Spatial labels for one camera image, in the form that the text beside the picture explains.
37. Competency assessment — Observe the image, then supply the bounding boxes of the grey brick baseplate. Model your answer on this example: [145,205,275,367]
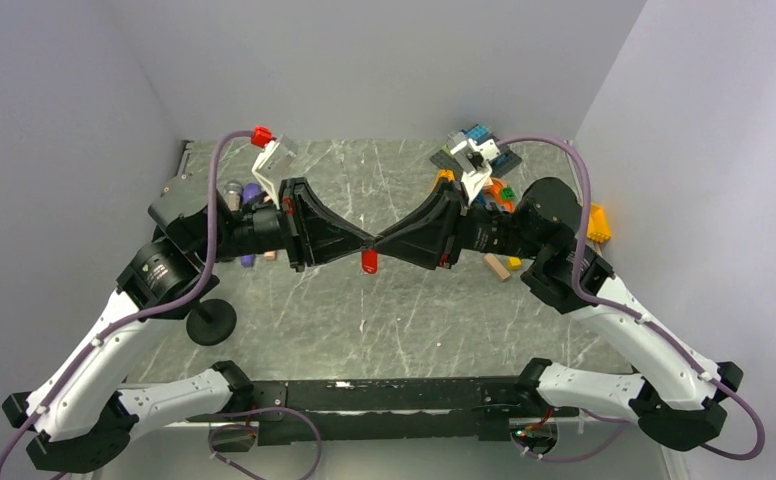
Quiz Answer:
[429,145,523,178]

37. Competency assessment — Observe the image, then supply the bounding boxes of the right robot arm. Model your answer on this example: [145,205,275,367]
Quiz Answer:
[373,177,743,451]

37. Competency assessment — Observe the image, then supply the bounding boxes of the black round microphone stand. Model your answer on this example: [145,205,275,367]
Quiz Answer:
[185,299,237,346]

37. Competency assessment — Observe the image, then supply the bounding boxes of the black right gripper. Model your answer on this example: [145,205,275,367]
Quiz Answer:
[375,176,545,269]

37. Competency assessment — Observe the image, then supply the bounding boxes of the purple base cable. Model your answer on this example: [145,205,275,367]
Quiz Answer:
[207,403,324,480]

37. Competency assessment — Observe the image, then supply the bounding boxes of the red key tag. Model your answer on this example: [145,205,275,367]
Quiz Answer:
[361,249,379,275]

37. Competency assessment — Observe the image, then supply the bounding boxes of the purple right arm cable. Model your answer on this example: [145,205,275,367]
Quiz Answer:
[497,135,766,464]

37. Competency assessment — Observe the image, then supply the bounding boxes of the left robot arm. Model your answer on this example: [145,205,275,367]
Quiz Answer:
[2,178,373,474]

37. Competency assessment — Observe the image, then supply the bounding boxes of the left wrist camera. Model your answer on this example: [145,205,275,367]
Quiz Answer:
[250,126,299,208]

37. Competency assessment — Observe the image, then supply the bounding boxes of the wooden rectangular block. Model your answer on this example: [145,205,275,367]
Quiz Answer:
[483,253,511,282]

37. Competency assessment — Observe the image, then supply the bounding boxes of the silver glitter marker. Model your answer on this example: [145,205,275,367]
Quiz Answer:
[223,181,243,211]

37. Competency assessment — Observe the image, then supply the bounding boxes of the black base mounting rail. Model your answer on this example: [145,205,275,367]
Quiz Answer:
[195,376,578,446]

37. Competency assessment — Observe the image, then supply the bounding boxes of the orange triangular toy piece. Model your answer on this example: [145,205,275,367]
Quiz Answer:
[433,169,455,187]

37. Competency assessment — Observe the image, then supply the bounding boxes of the purple marker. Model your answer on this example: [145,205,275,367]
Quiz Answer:
[240,183,263,268]

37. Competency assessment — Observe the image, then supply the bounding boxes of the blue toy bricks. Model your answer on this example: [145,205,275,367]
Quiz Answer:
[461,124,498,145]

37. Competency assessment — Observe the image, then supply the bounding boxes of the yellow toy bin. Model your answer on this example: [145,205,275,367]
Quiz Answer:
[586,203,612,245]

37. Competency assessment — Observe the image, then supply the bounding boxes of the small yellow cube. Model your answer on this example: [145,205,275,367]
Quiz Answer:
[507,257,523,271]

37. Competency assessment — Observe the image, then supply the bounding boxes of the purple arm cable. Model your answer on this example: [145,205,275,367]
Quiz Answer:
[0,129,257,480]
[497,135,766,464]

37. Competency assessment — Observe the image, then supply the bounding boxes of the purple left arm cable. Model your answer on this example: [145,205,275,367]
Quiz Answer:
[0,129,257,480]

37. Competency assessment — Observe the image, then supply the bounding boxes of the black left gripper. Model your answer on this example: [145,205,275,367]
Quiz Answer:
[194,176,375,271]

